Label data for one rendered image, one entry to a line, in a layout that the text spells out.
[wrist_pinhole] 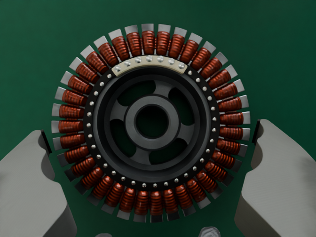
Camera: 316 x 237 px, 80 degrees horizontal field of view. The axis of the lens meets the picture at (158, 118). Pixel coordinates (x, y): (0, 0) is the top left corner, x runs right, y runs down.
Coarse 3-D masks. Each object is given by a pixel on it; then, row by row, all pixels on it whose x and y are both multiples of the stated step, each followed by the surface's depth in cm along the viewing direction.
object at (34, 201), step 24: (24, 144) 10; (48, 144) 11; (0, 168) 8; (24, 168) 8; (48, 168) 9; (0, 192) 7; (24, 192) 7; (48, 192) 7; (0, 216) 6; (24, 216) 6; (48, 216) 6; (72, 216) 7
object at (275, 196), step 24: (264, 120) 11; (264, 144) 9; (288, 144) 9; (264, 168) 8; (288, 168) 8; (312, 168) 8; (264, 192) 7; (288, 192) 7; (312, 192) 7; (240, 216) 7; (264, 216) 6; (288, 216) 6; (312, 216) 6
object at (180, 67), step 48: (144, 48) 10; (192, 48) 10; (96, 96) 10; (144, 96) 11; (192, 96) 12; (240, 96) 11; (96, 144) 11; (144, 144) 11; (192, 144) 12; (240, 144) 11; (96, 192) 10; (144, 192) 10; (192, 192) 10
